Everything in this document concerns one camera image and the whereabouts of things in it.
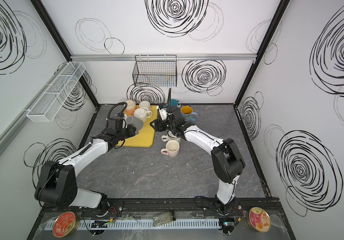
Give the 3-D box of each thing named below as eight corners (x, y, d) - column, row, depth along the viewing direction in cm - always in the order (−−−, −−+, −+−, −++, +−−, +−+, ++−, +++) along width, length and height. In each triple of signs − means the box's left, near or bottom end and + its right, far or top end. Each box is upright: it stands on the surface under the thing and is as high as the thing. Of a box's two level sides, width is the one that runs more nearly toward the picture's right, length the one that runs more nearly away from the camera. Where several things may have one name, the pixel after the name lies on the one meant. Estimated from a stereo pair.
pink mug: (162, 158, 93) (161, 151, 86) (162, 147, 98) (161, 140, 91) (179, 158, 93) (179, 151, 86) (178, 147, 98) (179, 140, 91)
